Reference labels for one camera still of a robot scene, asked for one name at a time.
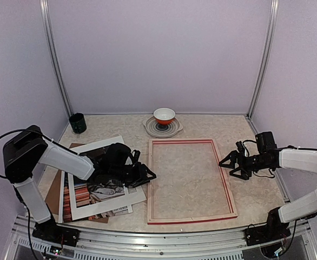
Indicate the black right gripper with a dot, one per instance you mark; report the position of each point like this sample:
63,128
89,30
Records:
235,155

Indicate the orange white bowl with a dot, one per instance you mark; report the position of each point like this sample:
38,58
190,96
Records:
164,116

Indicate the aluminium post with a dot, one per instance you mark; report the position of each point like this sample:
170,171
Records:
264,58
44,6

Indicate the dark green mug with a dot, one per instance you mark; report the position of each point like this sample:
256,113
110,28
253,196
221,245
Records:
78,123

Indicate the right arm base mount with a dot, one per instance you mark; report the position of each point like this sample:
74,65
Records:
255,235

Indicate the cat photo print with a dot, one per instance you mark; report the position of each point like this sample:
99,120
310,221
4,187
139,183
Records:
90,194

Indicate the right aluminium post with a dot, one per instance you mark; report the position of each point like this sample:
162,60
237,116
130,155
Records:
264,58

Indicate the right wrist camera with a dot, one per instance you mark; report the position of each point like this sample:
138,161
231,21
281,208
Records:
242,149

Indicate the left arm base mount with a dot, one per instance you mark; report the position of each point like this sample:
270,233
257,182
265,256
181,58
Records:
51,232

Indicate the red wooden picture frame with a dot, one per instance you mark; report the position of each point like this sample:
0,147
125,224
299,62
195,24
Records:
152,221

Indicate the brown backing board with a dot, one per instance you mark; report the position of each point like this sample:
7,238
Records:
53,197

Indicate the white mat board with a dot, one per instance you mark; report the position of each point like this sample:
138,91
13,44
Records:
133,196

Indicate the grey striped plate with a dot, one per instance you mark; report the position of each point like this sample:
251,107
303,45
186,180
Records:
157,130

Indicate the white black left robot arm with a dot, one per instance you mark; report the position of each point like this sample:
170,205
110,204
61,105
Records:
102,162

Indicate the left aluminium post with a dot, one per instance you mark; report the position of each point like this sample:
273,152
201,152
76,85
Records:
44,6

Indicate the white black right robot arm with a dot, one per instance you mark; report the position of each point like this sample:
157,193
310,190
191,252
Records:
287,159

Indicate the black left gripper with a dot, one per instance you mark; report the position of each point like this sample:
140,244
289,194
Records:
140,177

